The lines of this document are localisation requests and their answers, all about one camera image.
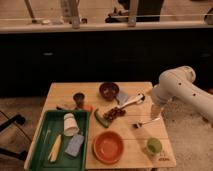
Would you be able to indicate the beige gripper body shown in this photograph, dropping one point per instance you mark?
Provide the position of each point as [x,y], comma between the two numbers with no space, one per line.
[155,111]

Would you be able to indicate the silver metal fork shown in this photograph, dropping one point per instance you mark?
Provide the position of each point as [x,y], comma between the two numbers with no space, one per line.
[140,124]

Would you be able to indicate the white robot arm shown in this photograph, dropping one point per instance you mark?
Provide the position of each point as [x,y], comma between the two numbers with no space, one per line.
[178,82]

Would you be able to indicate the dark maroon bowl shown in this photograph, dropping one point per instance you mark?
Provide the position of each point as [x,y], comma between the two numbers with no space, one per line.
[108,90]

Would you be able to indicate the orange red bowl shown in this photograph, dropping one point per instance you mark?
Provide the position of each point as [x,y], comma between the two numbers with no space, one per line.
[108,147]

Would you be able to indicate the white serving spoon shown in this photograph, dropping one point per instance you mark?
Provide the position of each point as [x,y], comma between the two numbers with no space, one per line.
[136,100]

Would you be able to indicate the wooden folding table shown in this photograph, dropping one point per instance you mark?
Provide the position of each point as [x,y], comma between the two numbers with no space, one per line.
[135,155]

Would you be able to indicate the green lidded cup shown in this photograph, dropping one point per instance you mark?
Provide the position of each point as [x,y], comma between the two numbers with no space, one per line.
[153,146]

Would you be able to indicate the grey cloth piece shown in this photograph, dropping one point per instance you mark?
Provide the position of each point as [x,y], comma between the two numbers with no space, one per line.
[122,97]

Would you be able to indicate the brown grape bunch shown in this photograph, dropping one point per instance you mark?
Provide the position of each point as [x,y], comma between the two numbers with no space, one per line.
[114,113]

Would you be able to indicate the green chili pepper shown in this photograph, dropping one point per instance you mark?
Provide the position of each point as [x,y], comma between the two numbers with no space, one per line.
[101,120]

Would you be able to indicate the orange carrot toy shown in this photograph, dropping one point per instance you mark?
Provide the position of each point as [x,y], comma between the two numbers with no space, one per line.
[88,108]

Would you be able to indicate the small dark cup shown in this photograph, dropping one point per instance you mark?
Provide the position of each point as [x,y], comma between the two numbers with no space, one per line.
[79,99]

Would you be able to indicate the white paper cup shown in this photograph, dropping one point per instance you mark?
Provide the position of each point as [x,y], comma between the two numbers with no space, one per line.
[70,125]

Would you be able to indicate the blue grey sponge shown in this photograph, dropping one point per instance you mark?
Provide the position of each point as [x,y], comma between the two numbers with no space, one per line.
[74,145]

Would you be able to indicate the green plastic tray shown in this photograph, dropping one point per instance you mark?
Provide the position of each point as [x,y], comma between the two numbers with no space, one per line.
[51,126]

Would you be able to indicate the black chair base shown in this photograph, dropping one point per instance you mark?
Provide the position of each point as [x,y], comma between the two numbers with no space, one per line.
[11,133]

